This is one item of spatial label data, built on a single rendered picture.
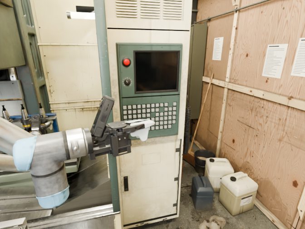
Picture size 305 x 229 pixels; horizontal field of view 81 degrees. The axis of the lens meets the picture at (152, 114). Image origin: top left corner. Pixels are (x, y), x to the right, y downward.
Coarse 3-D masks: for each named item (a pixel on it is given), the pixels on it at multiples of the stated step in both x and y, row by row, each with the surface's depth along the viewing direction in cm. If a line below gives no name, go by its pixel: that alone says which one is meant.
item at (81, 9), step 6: (78, 6) 147; (84, 6) 149; (90, 6) 150; (66, 12) 146; (72, 12) 147; (78, 12) 148; (84, 12) 150; (90, 12) 151; (78, 18) 150; (84, 18) 151; (90, 18) 152
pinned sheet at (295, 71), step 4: (300, 40) 146; (304, 40) 143; (300, 44) 146; (304, 44) 143; (300, 48) 146; (304, 48) 143; (296, 52) 150; (300, 52) 146; (304, 52) 144; (296, 56) 150; (300, 56) 147; (304, 56) 144; (296, 60) 150; (300, 60) 147; (304, 60) 144; (296, 64) 150; (300, 64) 147; (304, 64) 144; (292, 68) 154; (296, 68) 151; (300, 68) 147; (304, 68) 145; (292, 72) 154; (296, 72) 151; (300, 72) 148; (304, 72) 145; (304, 76) 145
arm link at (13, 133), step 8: (0, 120) 48; (0, 128) 47; (8, 128) 48; (16, 128) 50; (0, 136) 47; (8, 136) 48; (16, 136) 49; (24, 136) 51; (32, 136) 53; (0, 144) 47; (8, 144) 48; (8, 152) 49
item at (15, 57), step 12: (0, 0) 126; (0, 12) 130; (12, 12) 147; (0, 24) 129; (12, 24) 146; (0, 36) 127; (12, 36) 144; (0, 48) 126; (12, 48) 142; (0, 60) 125; (12, 60) 141; (24, 60) 162
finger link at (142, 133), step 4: (148, 120) 56; (132, 124) 52; (136, 124) 52; (148, 124) 54; (152, 124) 56; (144, 128) 54; (148, 128) 55; (136, 132) 53; (140, 132) 54; (144, 132) 54; (140, 136) 54; (144, 136) 55; (144, 140) 55
